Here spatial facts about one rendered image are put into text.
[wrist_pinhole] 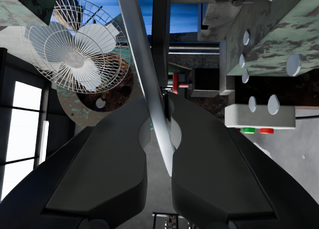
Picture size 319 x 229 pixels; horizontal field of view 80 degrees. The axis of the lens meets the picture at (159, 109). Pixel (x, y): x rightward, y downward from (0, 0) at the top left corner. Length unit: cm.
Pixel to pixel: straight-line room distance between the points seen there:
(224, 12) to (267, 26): 13
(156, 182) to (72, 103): 565
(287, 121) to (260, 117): 6
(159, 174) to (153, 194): 69
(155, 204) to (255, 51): 706
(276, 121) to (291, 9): 28
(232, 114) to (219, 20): 20
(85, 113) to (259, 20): 153
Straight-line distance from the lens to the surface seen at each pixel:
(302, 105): 53
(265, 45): 32
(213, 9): 39
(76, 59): 116
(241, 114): 45
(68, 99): 178
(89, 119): 168
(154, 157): 691
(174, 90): 53
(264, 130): 50
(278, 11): 28
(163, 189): 712
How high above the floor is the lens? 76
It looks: 4 degrees up
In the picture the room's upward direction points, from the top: 88 degrees counter-clockwise
